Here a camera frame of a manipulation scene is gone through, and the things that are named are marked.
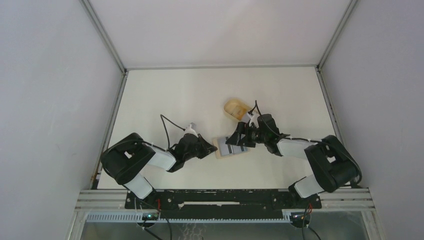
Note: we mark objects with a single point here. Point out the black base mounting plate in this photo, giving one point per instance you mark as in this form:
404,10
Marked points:
210,203

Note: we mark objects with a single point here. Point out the right circuit board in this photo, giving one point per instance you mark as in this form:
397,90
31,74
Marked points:
300,217

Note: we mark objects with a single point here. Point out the aluminium front frame rail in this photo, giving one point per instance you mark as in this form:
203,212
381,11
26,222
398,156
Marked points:
113,200

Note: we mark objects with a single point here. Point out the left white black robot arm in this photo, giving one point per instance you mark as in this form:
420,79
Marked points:
125,160

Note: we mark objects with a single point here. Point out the left green circuit board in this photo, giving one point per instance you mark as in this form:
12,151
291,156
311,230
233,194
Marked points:
150,217

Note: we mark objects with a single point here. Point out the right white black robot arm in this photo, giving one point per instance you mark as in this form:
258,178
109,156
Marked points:
331,164

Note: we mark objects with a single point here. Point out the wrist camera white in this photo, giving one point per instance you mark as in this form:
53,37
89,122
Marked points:
253,119
190,129

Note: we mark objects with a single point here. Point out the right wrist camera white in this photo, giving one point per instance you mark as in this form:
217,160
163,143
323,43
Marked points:
253,119

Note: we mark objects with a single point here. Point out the beige leather card holder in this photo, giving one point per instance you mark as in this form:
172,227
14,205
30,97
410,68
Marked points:
220,152

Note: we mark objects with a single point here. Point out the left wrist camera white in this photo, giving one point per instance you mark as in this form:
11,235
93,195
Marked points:
190,129

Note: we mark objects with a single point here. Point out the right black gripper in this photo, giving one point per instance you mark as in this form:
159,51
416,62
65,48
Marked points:
242,128

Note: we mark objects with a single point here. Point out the white slotted cable duct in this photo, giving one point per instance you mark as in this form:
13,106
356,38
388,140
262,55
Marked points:
132,217

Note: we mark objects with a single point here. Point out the beige oval plastic tray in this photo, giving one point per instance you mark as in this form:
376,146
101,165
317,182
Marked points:
228,106

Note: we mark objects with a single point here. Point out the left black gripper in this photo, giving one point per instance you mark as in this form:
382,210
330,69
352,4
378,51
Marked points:
206,148

